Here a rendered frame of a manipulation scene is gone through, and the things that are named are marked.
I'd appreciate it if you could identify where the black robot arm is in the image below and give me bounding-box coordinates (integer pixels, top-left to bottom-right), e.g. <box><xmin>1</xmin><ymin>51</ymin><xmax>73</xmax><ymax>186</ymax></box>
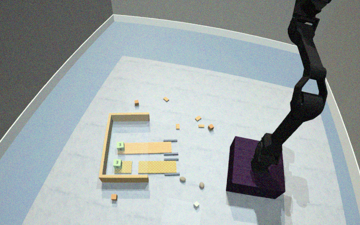
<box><xmin>251</xmin><ymin>0</ymin><xmax>331</xmax><ymax>173</ymax></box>

